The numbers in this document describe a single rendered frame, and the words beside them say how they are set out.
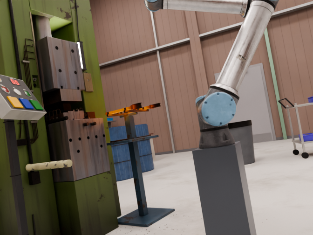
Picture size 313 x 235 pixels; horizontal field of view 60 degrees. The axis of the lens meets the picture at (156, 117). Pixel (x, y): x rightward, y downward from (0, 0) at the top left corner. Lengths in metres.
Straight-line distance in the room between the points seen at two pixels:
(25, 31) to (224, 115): 1.68
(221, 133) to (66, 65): 1.38
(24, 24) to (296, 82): 7.01
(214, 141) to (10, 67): 1.50
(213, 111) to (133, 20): 8.63
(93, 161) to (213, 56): 6.71
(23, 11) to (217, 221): 2.00
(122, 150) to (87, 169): 2.68
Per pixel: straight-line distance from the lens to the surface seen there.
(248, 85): 8.16
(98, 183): 2.26
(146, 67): 9.14
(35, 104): 1.86
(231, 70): 1.32
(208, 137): 1.43
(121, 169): 4.83
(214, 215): 1.48
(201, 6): 1.57
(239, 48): 1.36
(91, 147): 2.22
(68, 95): 2.24
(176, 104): 8.63
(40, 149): 2.19
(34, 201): 2.17
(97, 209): 2.26
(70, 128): 2.11
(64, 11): 2.71
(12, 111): 1.64
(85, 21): 2.84
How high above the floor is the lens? 0.72
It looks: 3 degrees up
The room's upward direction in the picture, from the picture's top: 9 degrees counter-clockwise
